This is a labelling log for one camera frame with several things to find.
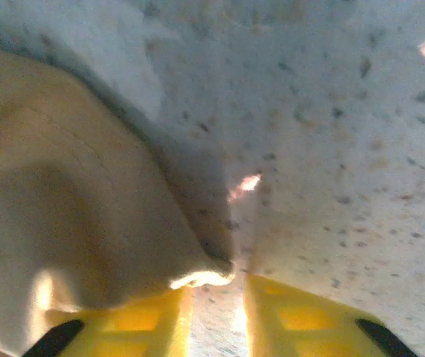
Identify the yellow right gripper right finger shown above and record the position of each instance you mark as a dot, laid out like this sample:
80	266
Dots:
301	323

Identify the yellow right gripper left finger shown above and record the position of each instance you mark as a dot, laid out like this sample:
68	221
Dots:
137	327

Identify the tan t-shirt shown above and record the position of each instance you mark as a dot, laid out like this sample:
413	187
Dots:
67	186

